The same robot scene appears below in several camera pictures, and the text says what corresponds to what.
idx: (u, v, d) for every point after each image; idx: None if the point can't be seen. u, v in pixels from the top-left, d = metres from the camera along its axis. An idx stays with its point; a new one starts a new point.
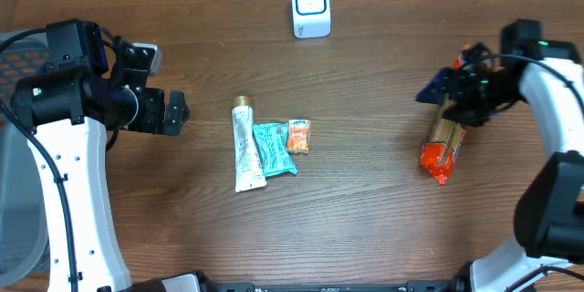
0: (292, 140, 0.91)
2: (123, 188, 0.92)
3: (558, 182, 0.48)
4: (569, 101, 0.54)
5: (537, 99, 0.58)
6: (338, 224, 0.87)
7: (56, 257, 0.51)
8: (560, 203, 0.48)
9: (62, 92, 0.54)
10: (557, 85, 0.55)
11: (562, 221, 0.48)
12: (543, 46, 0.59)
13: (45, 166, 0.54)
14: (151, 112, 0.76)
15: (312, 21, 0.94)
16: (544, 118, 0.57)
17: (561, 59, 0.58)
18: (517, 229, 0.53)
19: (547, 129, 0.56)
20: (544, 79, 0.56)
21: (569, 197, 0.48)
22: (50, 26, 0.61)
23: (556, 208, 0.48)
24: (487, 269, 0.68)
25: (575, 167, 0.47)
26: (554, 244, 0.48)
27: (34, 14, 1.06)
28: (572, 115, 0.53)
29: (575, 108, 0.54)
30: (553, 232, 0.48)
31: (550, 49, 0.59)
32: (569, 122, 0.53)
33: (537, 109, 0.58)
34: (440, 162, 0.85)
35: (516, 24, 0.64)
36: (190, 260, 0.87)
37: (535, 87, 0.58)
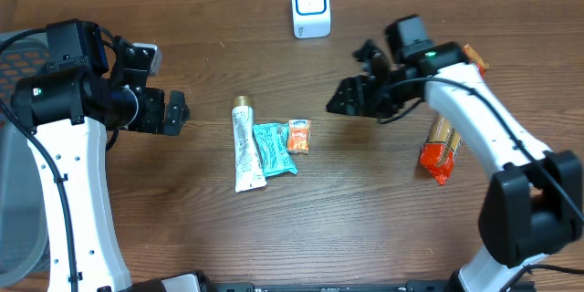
0: (292, 140, 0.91)
2: (123, 188, 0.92)
3: (509, 205, 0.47)
4: (480, 111, 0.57)
5: (452, 112, 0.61)
6: (338, 225, 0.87)
7: (56, 257, 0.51)
8: (520, 220, 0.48)
9: (61, 92, 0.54)
10: (461, 95, 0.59)
11: (526, 233, 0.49)
12: (432, 57, 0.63)
13: (45, 166, 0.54)
14: (151, 112, 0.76)
15: (312, 21, 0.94)
16: (465, 130, 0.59)
17: (453, 66, 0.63)
18: (489, 245, 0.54)
19: (471, 142, 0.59)
20: (449, 92, 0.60)
21: (525, 213, 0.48)
22: (50, 26, 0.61)
23: (517, 225, 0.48)
24: (474, 276, 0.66)
25: (516, 186, 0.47)
26: (526, 250, 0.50)
27: (34, 13, 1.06)
28: (488, 125, 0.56)
29: (486, 115, 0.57)
30: (522, 243, 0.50)
31: (437, 58, 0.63)
32: (489, 132, 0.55)
33: (453, 119, 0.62)
34: (439, 162, 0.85)
35: (396, 27, 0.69)
36: (189, 260, 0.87)
37: (444, 101, 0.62)
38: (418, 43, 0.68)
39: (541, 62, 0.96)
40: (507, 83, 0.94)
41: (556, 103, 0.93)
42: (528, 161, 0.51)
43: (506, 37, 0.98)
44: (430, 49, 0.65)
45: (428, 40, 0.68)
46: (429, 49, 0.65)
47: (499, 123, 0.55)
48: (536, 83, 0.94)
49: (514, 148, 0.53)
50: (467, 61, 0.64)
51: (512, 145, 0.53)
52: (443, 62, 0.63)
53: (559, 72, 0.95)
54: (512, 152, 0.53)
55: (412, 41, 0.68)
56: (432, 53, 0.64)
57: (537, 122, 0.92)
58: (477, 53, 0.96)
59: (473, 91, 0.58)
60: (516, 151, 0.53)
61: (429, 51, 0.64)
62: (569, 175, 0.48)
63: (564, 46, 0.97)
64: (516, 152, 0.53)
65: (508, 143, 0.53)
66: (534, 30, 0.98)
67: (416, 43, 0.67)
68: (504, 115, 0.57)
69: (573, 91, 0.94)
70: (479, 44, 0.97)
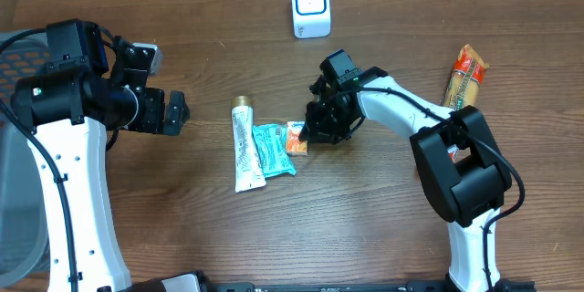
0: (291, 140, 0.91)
2: (123, 188, 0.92)
3: (430, 159, 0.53)
4: (396, 99, 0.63)
5: (380, 113, 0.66)
6: (338, 225, 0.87)
7: (56, 257, 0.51)
8: (445, 170, 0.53)
9: (61, 92, 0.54)
10: (380, 97, 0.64)
11: (456, 182, 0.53)
12: (357, 81, 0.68)
13: (45, 166, 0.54)
14: (151, 112, 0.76)
15: (312, 21, 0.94)
16: (391, 121, 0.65)
17: (374, 80, 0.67)
18: (441, 212, 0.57)
19: (401, 131, 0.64)
20: (372, 98, 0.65)
21: (445, 161, 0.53)
22: (50, 26, 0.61)
23: (443, 176, 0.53)
24: (459, 265, 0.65)
25: (431, 140, 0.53)
26: (465, 201, 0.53)
27: (34, 14, 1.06)
28: (403, 108, 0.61)
29: (401, 100, 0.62)
30: (458, 193, 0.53)
31: (362, 81, 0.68)
32: (406, 112, 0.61)
33: (384, 119, 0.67)
34: None
35: (328, 63, 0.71)
36: (189, 260, 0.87)
37: (372, 106, 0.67)
38: (348, 73, 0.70)
39: (541, 62, 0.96)
40: (507, 83, 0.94)
41: (556, 102, 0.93)
42: (439, 122, 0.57)
43: (507, 37, 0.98)
44: (356, 74, 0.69)
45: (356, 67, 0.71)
46: (355, 75, 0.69)
47: (411, 104, 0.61)
48: (537, 83, 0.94)
49: (424, 117, 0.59)
50: (383, 74, 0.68)
51: (423, 115, 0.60)
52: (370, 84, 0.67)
53: (559, 72, 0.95)
54: (424, 119, 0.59)
55: (344, 71, 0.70)
56: (357, 78, 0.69)
57: (537, 122, 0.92)
58: (476, 52, 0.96)
59: (389, 90, 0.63)
60: (428, 119, 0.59)
61: (354, 77, 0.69)
62: (476, 125, 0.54)
63: (564, 46, 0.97)
64: (429, 119, 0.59)
65: (420, 115, 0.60)
66: (534, 30, 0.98)
67: (346, 73, 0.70)
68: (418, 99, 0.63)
69: (573, 91, 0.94)
70: (479, 45, 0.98)
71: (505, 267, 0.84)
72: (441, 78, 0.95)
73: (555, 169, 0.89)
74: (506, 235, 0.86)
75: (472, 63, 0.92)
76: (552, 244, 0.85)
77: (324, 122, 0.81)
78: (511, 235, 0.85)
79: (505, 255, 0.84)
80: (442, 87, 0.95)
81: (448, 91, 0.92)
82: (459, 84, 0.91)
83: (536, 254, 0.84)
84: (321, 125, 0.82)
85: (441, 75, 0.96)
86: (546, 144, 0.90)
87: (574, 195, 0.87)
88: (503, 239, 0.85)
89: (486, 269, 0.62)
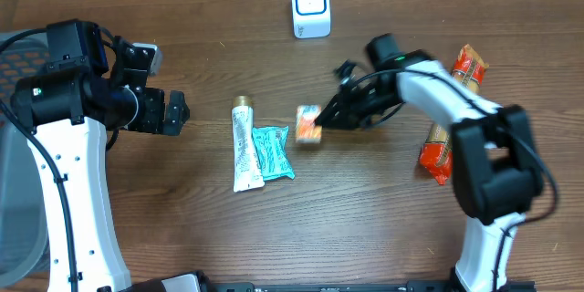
0: (304, 127, 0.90)
2: (123, 188, 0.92)
3: (466, 151, 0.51)
4: (440, 84, 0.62)
5: (422, 98, 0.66)
6: (338, 224, 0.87)
7: (56, 257, 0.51)
8: (480, 165, 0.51)
9: (61, 92, 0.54)
10: (423, 80, 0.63)
11: (487, 179, 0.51)
12: (401, 61, 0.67)
13: (45, 166, 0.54)
14: (151, 112, 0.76)
15: (312, 21, 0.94)
16: (432, 109, 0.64)
17: (422, 62, 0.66)
18: (464, 206, 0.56)
19: (442, 119, 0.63)
20: (415, 80, 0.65)
21: (482, 156, 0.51)
22: (50, 26, 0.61)
23: (476, 171, 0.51)
24: (468, 262, 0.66)
25: (470, 131, 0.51)
26: (494, 201, 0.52)
27: (34, 14, 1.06)
28: (446, 95, 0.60)
29: (445, 86, 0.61)
30: (488, 192, 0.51)
31: (406, 61, 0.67)
32: (449, 100, 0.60)
33: (424, 105, 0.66)
34: (439, 162, 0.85)
35: (372, 45, 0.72)
36: (190, 260, 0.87)
37: (414, 88, 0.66)
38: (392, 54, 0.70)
39: (541, 62, 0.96)
40: (507, 83, 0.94)
41: (556, 103, 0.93)
42: (481, 115, 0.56)
43: (507, 37, 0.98)
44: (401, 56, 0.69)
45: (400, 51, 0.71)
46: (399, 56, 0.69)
47: (456, 92, 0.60)
48: (537, 83, 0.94)
49: (468, 109, 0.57)
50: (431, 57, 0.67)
51: (467, 105, 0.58)
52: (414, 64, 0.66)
53: (560, 72, 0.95)
54: (467, 110, 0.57)
55: (388, 54, 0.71)
56: (401, 57, 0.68)
57: (537, 122, 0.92)
58: (476, 52, 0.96)
59: (432, 75, 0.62)
60: (470, 110, 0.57)
61: (400, 57, 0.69)
62: (519, 125, 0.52)
63: (564, 46, 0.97)
64: (472, 110, 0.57)
65: (464, 105, 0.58)
66: (534, 30, 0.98)
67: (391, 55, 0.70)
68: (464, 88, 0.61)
69: (573, 91, 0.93)
70: (479, 45, 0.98)
71: None
72: None
73: (555, 169, 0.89)
74: None
75: (472, 63, 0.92)
76: (552, 244, 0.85)
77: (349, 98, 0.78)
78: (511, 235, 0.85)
79: None
80: None
81: None
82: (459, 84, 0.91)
83: (537, 254, 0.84)
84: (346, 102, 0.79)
85: None
86: (546, 144, 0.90)
87: (574, 196, 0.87)
88: None
89: (495, 271, 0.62)
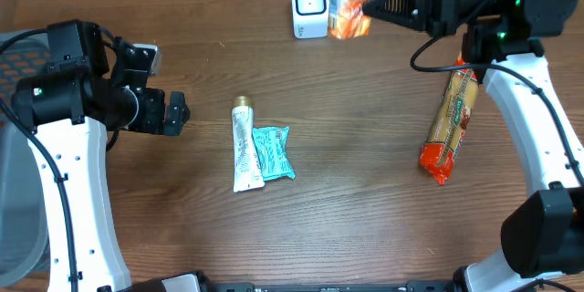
0: (348, 22, 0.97)
2: (124, 188, 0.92)
3: (546, 227, 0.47)
4: (540, 113, 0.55)
5: (506, 106, 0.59)
6: (338, 225, 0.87)
7: (56, 257, 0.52)
8: (551, 240, 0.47)
9: (62, 92, 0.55)
10: (525, 94, 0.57)
11: (551, 252, 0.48)
12: (502, 44, 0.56)
13: (45, 165, 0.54)
14: (151, 113, 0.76)
15: (312, 21, 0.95)
16: (516, 127, 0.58)
17: (526, 58, 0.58)
18: (506, 251, 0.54)
19: (520, 142, 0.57)
20: (512, 87, 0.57)
21: (558, 234, 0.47)
22: (50, 26, 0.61)
23: (545, 245, 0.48)
24: (482, 275, 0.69)
25: (558, 209, 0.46)
26: (545, 268, 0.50)
27: (34, 14, 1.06)
28: (547, 134, 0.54)
29: (547, 119, 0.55)
30: (544, 260, 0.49)
31: (508, 45, 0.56)
32: (546, 141, 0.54)
33: (505, 114, 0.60)
34: (439, 162, 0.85)
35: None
36: (190, 260, 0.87)
37: (503, 92, 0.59)
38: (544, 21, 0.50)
39: None
40: None
41: None
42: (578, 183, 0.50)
43: None
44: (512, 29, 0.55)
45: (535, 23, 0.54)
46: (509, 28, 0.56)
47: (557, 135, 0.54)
48: None
49: (566, 166, 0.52)
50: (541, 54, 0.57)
51: (565, 161, 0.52)
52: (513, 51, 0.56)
53: (559, 72, 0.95)
54: (564, 172, 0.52)
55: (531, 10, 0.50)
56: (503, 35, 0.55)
57: None
58: None
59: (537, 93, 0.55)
60: (568, 171, 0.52)
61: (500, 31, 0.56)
62: None
63: (563, 46, 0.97)
64: (568, 172, 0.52)
65: (562, 160, 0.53)
66: None
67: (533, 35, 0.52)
68: (566, 126, 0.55)
69: (573, 91, 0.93)
70: None
71: None
72: (441, 78, 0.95)
73: None
74: None
75: None
76: None
77: None
78: None
79: None
80: (442, 88, 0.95)
81: (448, 91, 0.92)
82: (458, 84, 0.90)
83: None
84: None
85: (441, 75, 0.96)
86: None
87: None
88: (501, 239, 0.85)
89: None
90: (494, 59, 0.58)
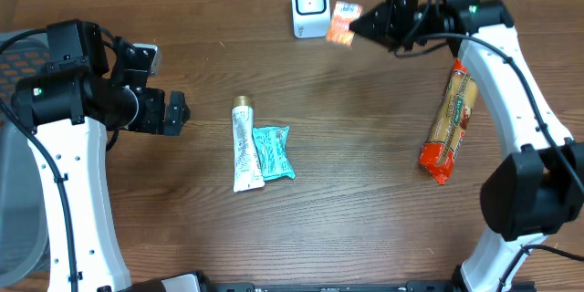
0: None
2: (123, 188, 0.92)
3: (518, 187, 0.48)
4: (509, 78, 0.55)
5: (480, 76, 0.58)
6: (338, 224, 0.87)
7: (56, 257, 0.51)
8: (524, 200, 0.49)
9: (62, 92, 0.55)
10: (495, 61, 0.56)
11: (526, 212, 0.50)
12: (474, 13, 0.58)
13: (45, 166, 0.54)
14: (151, 112, 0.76)
15: (312, 20, 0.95)
16: (489, 98, 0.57)
17: (495, 26, 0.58)
18: (488, 215, 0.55)
19: (495, 113, 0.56)
20: (482, 55, 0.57)
21: (530, 192, 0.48)
22: (50, 26, 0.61)
23: (520, 205, 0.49)
24: (475, 265, 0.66)
25: (529, 168, 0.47)
26: (523, 228, 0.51)
27: (34, 13, 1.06)
28: (516, 98, 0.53)
29: (516, 84, 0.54)
30: (521, 221, 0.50)
31: (480, 14, 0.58)
32: (516, 108, 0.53)
33: (480, 86, 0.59)
34: (439, 161, 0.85)
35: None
36: (190, 260, 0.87)
37: (476, 62, 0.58)
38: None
39: (541, 62, 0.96)
40: None
41: (556, 103, 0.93)
42: (547, 146, 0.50)
43: None
44: (473, 2, 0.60)
45: None
46: (471, 3, 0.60)
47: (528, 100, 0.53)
48: (536, 83, 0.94)
49: (536, 130, 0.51)
50: (510, 24, 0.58)
51: (536, 126, 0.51)
52: (486, 20, 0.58)
53: (559, 72, 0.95)
54: (534, 134, 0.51)
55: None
56: (474, 8, 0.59)
57: None
58: None
59: (507, 59, 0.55)
60: (537, 134, 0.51)
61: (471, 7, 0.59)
62: None
63: (564, 46, 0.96)
64: (539, 134, 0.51)
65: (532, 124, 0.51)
66: (534, 30, 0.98)
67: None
68: (535, 88, 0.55)
69: (573, 90, 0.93)
70: None
71: None
72: (441, 78, 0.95)
73: None
74: None
75: None
76: (551, 244, 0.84)
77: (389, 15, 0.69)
78: None
79: None
80: (442, 88, 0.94)
81: (448, 91, 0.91)
82: (458, 84, 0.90)
83: (537, 254, 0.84)
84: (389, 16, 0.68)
85: (441, 75, 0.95)
86: None
87: None
88: None
89: (503, 278, 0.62)
90: (467, 31, 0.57)
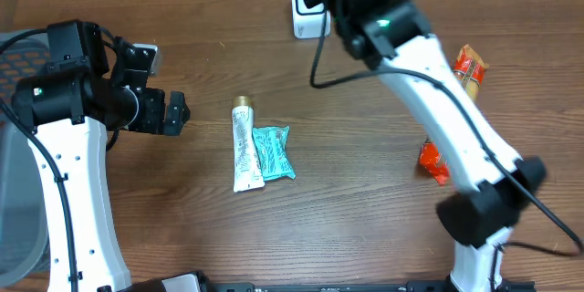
0: None
2: (123, 188, 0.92)
3: (482, 224, 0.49)
4: (444, 108, 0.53)
5: (413, 102, 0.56)
6: (338, 225, 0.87)
7: (56, 257, 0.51)
8: (486, 229, 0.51)
9: (61, 92, 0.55)
10: (426, 88, 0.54)
11: (488, 234, 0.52)
12: (386, 31, 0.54)
13: (45, 165, 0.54)
14: (151, 112, 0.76)
15: (308, 20, 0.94)
16: (428, 125, 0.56)
17: (414, 44, 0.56)
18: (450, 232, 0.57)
19: (437, 140, 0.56)
20: (411, 83, 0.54)
21: (492, 224, 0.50)
22: (50, 26, 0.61)
23: (483, 234, 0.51)
24: (464, 271, 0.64)
25: (488, 206, 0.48)
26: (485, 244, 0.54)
27: (34, 14, 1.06)
28: (456, 131, 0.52)
29: (453, 112, 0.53)
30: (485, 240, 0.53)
31: (391, 31, 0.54)
32: (458, 140, 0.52)
33: (415, 109, 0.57)
34: (439, 161, 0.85)
35: None
36: (190, 260, 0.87)
37: (407, 88, 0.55)
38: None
39: (541, 62, 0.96)
40: (507, 84, 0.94)
41: (556, 103, 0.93)
42: (501, 176, 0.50)
43: (505, 38, 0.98)
44: (380, 11, 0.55)
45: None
46: (378, 11, 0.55)
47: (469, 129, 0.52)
48: (536, 83, 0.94)
49: (484, 160, 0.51)
50: (427, 33, 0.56)
51: (484, 155, 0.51)
52: (397, 33, 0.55)
53: (559, 72, 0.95)
54: (485, 164, 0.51)
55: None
56: (385, 21, 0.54)
57: (537, 122, 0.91)
58: (478, 57, 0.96)
59: (439, 86, 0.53)
60: (487, 163, 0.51)
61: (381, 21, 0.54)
62: (537, 180, 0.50)
63: (564, 46, 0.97)
64: (489, 162, 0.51)
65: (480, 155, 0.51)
66: (534, 30, 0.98)
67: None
68: (472, 112, 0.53)
69: (573, 90, 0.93)
70: (479, 45, 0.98)
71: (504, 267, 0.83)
72: None
73: (556, 169, 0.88)
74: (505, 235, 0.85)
75: (472, 63, 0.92)
76: (551, 245, 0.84)
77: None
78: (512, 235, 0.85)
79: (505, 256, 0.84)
80: None
81: None
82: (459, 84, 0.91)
83: (536, 253, 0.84)
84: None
85: None
86: (547, 144, 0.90)
87: (575, 196, 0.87)
88: None
89: (492, 276, 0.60)
90: (386, 57, 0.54)
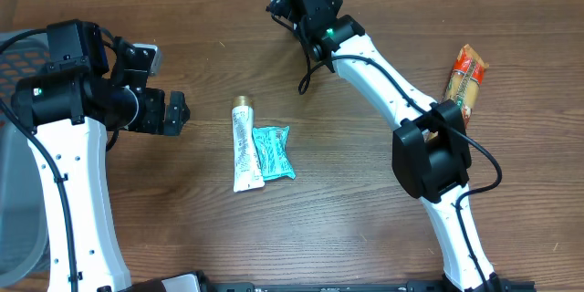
0: None
2: (123, 188, 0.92)
3: (410, 153, 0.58)
4: (376, 76, 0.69)
5: (357, 79, 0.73)
6: (338, 224, 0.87)
7: (56, 257, 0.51)
8: (420, 163, 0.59)
9: (61, 92, 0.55)
10: (360, 66, 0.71)
11: (427, 172, 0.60)
12: (331, 35, 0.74)
13: (45, 166, 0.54)
14: (151, 112, 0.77)
15: None
16: (370, 95, 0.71)
17: (351, 39, 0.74)
18: (407, 185, 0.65)
19: (379, 106, 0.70)
20: (349, 64, 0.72)
21: (422, 156, 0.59)
22: (50, 26, 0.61)
23: (419, 169, 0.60)
24: (450, 262, 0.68)
25: (411, 136, 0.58)
26: (432, 186, 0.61)
27: (34, 13, 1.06)
28: (385, 89, 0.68)
29: (382, 78, 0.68)
30: (428, 181, 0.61)
31: (337, 35, 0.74)
32: (386, 96, 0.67)
33: (360, 88, 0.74)
34: None
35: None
36: (190, 260, 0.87)
37: (349, 72, 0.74)
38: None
39: (541, 62, 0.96)
40: (507, 84, 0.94)
41: (556, 102, 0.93)
42: (421, 115, 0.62)
43: (505, 38, 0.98)
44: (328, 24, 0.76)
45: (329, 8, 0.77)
46: (328, 26, 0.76)
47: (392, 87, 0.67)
48: (536, 82, 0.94)
49: (406, 106, 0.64)
50: (361, 33, 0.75)
51: (405, 103, 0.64)
52: (342, 37, 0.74)
53: (559, 72, 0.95)
54: (407, 109, 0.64)
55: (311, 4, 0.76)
56: (330, 30, 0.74)
57: (537, 122, 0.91)
58: (478, 57, 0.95)
59: (368, 60, 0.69)
60: (410, 109, 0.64)
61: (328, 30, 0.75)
62: (454, 117, 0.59)
63: (564, 46, 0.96)
64: (410, 109, 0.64)
65: (402, 102, 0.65)
66: (534, 30, 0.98)
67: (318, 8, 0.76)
68: (397, 78, 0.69)
69: (573, 90, 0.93)
70: (479, 45, 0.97)
71: (504, 267, 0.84)
72: (441, 78, 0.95)
73: (555, 169, 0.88)
74: (505, 235, 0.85)
75: (472, 63, 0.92)
76: (551, 245, 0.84)
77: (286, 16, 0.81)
78: (511, 235, 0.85)
79: (505, 255, 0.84)
80: (441, 87, 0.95)
81: (448, 91, 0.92)
82: (459, 84, 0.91)
83: (536, 253, 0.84)
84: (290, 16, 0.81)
85: (441, 75, 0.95)
86: (547, 144, 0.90)
87: (575, 195, 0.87)
88: (501, 238, 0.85)
89: (472, 254, 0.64)
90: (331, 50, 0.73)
